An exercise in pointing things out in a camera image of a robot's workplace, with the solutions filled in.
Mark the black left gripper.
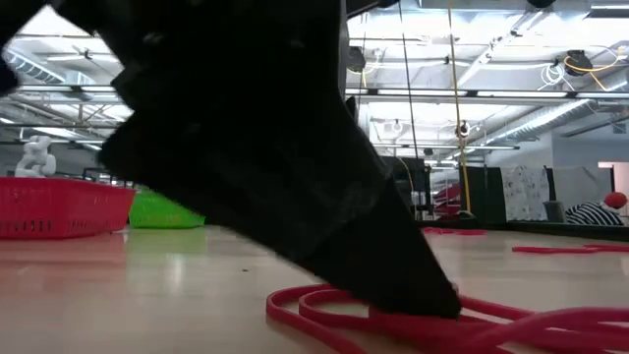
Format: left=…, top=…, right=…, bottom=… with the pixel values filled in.
left=48, top=0, right=356, bottom=122

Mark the red rubber band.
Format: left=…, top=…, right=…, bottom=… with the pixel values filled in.
left=421, top=226, right=488, bottom=237
left=511, top=244, right=629, bottom=256
left=369, top=294, right=629, bottom=354
left=265, top=282, right=461, bottom=354

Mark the white building pillar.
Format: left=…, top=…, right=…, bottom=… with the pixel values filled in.
left=354, top=102, right=372, bottom=148

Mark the green plastic basket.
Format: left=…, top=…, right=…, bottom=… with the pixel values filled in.
left=128, top=189, right=206, bottom=230

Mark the red rack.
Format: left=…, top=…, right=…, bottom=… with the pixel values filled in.
left=431, top=184, right=463, bottom=217

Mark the white patterned curtain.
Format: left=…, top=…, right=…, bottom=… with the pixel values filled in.
left=499, top=164, right=551, bottom=223

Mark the grey office chair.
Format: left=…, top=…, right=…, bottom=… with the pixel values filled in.
left=542, top=200, right=567, bottom=224

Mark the person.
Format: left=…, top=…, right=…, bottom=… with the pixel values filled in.
left=563, top=191, right=629, bottom=227

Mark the white twisted sculpture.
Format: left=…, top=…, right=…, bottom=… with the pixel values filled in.
left=13, top=135, right=58, bottom=179

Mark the red plastic basket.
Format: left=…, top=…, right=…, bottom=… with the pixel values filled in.
left=0, top=176, right=138, bottom=241

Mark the black ceiling cable reel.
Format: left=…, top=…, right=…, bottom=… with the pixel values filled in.
left=345, top=46, right=369, bottom=75
left=563, top=49, right=594, bottom=78

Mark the black partition wall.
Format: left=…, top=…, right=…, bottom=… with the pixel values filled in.
left=386, top=155, right=432, bottom=220

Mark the black hanging cable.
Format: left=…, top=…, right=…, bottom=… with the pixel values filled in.
left=396, top=0, right=422, bottom=218

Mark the yellow hanging cable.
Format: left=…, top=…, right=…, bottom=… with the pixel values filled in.
left=445, top=0, right=474, bottom=215

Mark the black metal table frame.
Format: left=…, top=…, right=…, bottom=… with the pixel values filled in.
left=417, top=218, right=629, bottom=243

